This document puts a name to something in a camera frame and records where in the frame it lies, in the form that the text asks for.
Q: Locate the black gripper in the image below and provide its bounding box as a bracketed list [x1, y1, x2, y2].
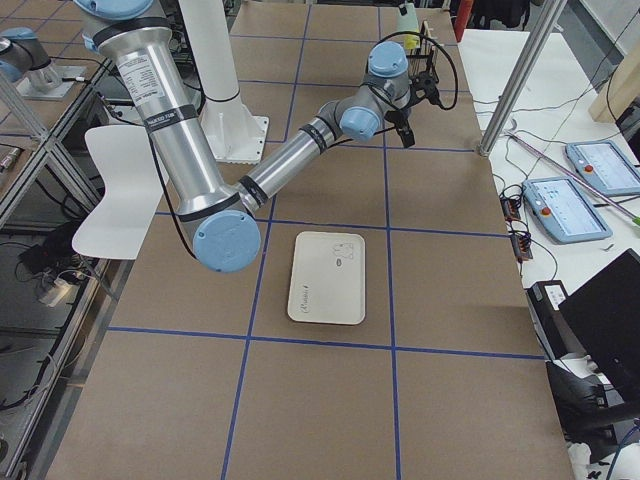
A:
[385, 3, 415, 147]

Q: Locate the light green cup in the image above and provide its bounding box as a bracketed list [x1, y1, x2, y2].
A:
[396, 1, 419, 32]

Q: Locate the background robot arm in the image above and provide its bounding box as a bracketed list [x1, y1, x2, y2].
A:
[1, 27, 83, 100]

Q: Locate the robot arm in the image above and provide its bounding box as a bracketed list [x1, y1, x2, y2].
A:
[78, 1, 410, 272]

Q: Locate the yellow cup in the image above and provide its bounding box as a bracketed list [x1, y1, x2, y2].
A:
[403, 32, 421, 51]

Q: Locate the cream rabbit tray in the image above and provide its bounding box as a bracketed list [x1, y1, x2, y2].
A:
[287, 231, 366, 326]

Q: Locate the red cylinder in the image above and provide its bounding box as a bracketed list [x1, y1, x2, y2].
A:
[454, 0, 474, 42]

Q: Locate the near teach pendant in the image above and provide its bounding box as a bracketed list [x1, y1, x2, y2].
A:
[522, 176, 613, 244]

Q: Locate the teach pendant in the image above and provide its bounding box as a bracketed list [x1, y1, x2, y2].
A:
[565, 140, 640, 196]
[522, 176, 613, 244]

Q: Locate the far teach pendant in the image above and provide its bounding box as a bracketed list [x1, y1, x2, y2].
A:
[565, 140, 640, 196]

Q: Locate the metal reacher stick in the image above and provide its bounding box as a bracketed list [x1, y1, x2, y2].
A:
[504, 130, 640, 226]

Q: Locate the white chair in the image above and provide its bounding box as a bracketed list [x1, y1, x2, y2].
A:
[72, 125, 162, 260]

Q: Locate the black box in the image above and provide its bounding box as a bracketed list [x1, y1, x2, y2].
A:
[526, 280, 576, 359]

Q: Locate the black laptop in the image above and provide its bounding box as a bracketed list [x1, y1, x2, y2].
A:
[557, 248, 640, 396]

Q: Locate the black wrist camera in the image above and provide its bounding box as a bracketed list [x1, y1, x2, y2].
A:
[411, 71, 441, 107]

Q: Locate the black wire cup rack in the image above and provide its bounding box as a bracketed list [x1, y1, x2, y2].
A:
[405, 39, 440, 84]

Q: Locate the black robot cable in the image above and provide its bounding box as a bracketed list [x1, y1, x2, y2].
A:
[369, 31, 459, 134]

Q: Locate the aluminium frame post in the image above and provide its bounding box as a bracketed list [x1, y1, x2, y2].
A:
[477, 0, 567, 157]

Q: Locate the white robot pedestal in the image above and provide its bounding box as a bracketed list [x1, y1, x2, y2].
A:
[179, 0, 269, 164]

